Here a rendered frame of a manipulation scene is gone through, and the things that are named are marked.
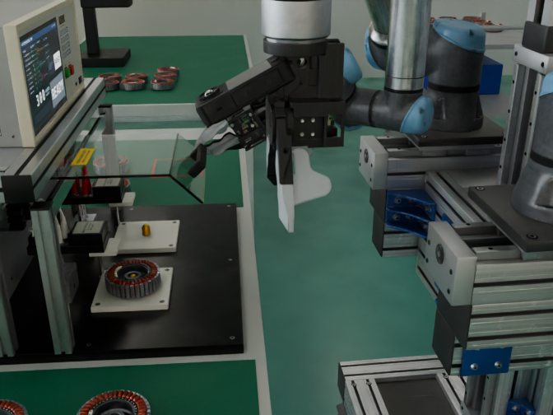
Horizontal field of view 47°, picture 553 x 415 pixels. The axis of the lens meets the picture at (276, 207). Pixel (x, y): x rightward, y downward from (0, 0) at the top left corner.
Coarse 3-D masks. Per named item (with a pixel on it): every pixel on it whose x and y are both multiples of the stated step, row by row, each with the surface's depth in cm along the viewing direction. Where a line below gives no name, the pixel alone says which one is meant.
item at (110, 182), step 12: (96, 180) 148; (108, 180) 148; (120, 180) 148; (96, 192) 145; (108, 192) 146; (120, 192) 146; (132, 192) 152; (84, 204) 152; (120, 204) 147; (84, 216) 151
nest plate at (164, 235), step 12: (120, 228) 157; (132, 228) 157; (156, 228) 157; (168, 228) 157; (132, 240) 151; (144, 240) 151; (156, 240) 151; (168, 240) 151; (120, 252) 147; (132, 252) 147; (144, 252) 148; (156, 252) 148
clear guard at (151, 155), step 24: (96, 144) 127; (120, 144) 127; (144, 144) 127; (168, 144) 127; (72, 168) 115; (96, 168) 115; (120, 168) 115; (144, 168) 115; (168, 168) 115; (192, 192) 114
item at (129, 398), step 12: (96, 396) 101; (108, 396) 101; (120, 396) 101; (132, 396) 101; (84, 408) 98; (96, 408) 99; (108, 408) 101; (120, 408) 101; (132, 408) 99; (144, 408) 98
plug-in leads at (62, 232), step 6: (42, 198) 123; (60, 210) 124; (60, 216) 126; (66, 222) 127; (30, 228) 123; (60, 228) 123; (66, 228) 125; (30, 234) 124; (60, 234) 123; (66, 234) 125; (30, 240) 123; (60, 240) 123
